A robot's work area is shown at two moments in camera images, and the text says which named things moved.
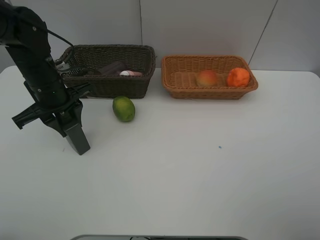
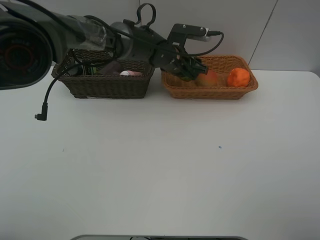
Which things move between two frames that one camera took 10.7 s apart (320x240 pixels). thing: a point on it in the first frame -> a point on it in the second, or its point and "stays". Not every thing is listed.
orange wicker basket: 179,74 stays
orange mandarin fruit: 238,77 stays
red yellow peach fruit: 207,78 stays
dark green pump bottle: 75,136 -> 83,70
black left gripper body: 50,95 -> 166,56
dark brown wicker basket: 111,71 stays
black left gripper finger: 50,120 -> 186,70
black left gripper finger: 77,108 -> 198,66
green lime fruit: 124,108 -> 186,78
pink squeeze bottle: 130,73 stays
